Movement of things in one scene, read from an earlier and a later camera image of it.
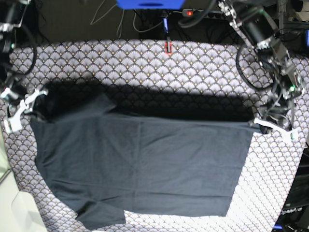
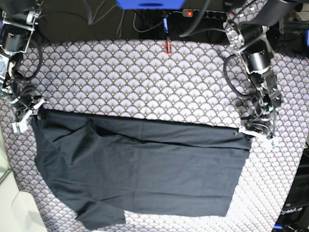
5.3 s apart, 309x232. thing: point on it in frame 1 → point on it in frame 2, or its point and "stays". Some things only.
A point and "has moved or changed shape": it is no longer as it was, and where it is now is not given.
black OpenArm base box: (294, 215) stays
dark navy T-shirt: (101, 162) has moved or changed shape
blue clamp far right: (307, 37) stays
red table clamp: (166, 52) stays
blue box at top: (151, 4) stays
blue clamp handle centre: (165, 23) stays
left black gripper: (41, 105) → (24, 98)
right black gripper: (280, 117) → (259, 120)
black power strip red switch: (202, 13) stays
